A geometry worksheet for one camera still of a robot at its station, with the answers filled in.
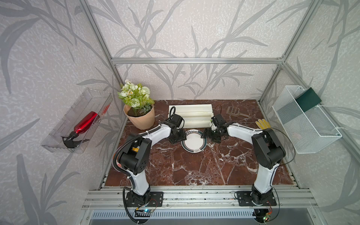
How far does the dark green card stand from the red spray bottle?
1025 millimetres

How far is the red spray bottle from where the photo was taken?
0.60 m

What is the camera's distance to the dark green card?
0.70m
